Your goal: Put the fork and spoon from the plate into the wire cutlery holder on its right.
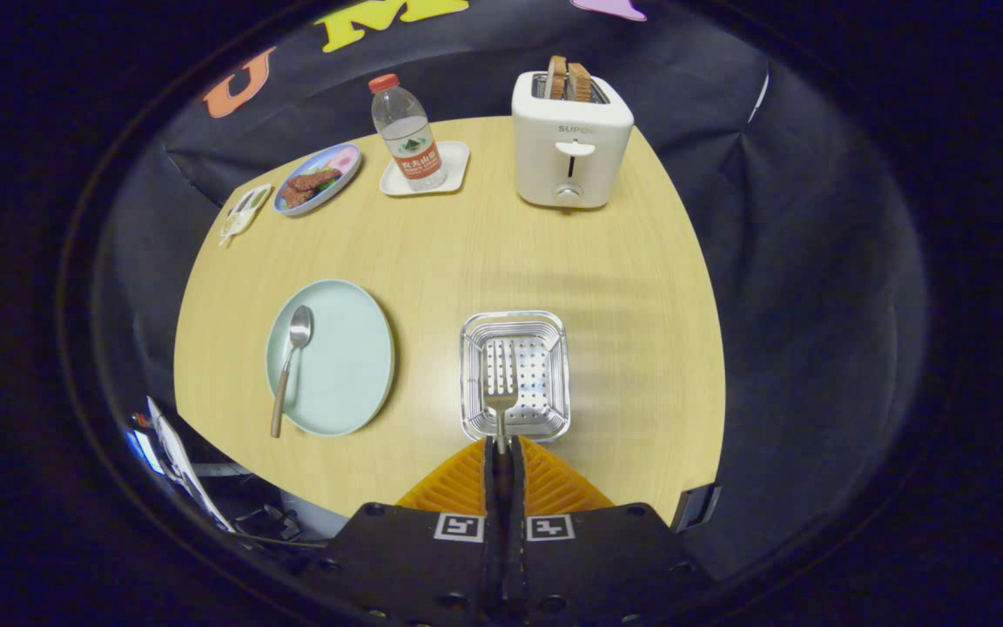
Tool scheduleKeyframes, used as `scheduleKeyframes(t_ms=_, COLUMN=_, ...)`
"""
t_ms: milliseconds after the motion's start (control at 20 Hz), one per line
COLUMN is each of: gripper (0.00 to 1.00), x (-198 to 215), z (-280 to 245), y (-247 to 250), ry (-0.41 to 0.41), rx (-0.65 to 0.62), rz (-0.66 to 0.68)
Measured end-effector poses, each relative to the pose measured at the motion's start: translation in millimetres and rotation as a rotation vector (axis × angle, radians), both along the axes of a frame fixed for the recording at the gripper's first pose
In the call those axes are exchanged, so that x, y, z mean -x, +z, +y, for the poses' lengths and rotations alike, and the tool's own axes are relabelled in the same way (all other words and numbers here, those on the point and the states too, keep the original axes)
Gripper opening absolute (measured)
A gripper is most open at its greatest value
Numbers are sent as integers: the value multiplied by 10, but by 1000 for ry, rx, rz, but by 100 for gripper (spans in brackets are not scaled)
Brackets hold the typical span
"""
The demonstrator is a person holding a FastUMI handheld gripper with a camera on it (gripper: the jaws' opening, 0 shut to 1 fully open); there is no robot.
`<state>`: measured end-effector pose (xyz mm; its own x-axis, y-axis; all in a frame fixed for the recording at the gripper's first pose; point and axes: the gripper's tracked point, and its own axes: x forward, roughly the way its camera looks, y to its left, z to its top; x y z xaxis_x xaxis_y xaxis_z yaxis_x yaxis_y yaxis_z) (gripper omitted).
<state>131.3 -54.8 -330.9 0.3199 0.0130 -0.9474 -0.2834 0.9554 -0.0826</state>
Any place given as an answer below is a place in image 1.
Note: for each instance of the pale green round plate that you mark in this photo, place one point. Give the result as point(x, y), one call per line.
point(345, 366)

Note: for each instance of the white toaster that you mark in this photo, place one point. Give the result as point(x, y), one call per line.
point(571, 122)

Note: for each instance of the small black block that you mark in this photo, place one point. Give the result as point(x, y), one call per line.
point(697, 507)

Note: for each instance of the blue oval plate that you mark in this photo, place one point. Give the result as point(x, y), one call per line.
point(314, 205)

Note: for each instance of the black backdrop cloth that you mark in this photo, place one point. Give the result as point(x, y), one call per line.
point(815, 305)

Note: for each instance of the clear water bottle red cap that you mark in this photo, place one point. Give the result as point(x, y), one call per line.
point(410, 139)

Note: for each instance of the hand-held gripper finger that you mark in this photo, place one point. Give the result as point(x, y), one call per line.
point(493, 488)
point(514, 488)

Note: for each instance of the pink toy food slice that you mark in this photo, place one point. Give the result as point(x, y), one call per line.
point(343, 160)

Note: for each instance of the brown toy meat pieces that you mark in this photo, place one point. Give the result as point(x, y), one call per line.
point(306, 185)

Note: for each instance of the small white square tray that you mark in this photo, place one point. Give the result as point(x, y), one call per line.
point(456, 161)

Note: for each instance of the white paper sheet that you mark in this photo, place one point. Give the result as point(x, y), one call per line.
point(178, 453)

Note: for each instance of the perforated metal basket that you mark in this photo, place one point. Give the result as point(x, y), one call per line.
point(545, 366)

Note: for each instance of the small white sauce dish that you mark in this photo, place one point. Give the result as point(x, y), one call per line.
point(245, 213)

